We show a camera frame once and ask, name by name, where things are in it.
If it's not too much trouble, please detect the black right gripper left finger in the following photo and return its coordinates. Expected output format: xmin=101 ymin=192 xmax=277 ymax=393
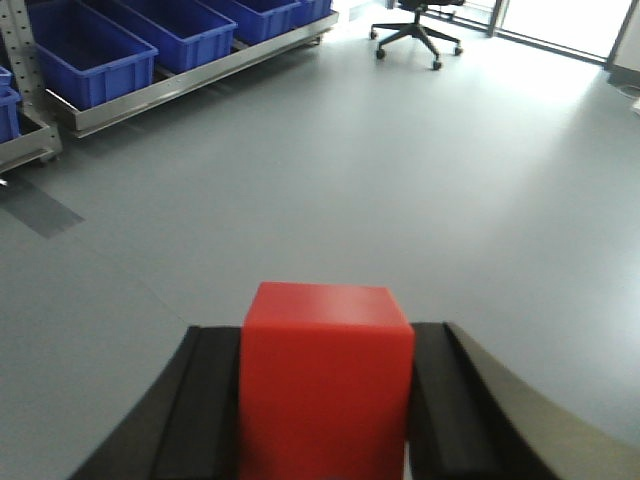
xmin=72 ymin=326 xmax=240 ymax=479

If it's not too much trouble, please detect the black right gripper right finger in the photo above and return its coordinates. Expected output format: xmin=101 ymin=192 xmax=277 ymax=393
xmin=408 ymin=322 xmax=639 ymax=479

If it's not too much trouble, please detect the red cube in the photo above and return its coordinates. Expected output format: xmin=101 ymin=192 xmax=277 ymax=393
xmin=239 ymin=282 xmax=415 ymax=479

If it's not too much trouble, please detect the steel floor rack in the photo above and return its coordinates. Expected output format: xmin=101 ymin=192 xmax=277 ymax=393
xmin=47 ymin=11 xmax=339 ymax=138

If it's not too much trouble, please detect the blue bin far left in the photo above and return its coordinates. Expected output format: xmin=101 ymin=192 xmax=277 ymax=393
xmin=0 ymin=67 xmax=21 ymax=143

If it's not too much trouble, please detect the blue floor bin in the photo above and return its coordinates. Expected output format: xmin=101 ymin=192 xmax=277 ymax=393
xmin=27 ymin=1 xmax=158 ymax=110
xmin=87 ymin=0 xmax=237 ymax=74
xmin=202 ymin=0 xmax=299 ymax=45

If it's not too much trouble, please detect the black office chair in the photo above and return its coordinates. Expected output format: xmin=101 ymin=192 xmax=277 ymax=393
xmin=369 ymin=0 xmax=466 ymax=71

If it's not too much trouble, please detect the perforated steel upright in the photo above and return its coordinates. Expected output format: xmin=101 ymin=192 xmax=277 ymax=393
xmin=1 ymin=0 xmax=62 ymax=172

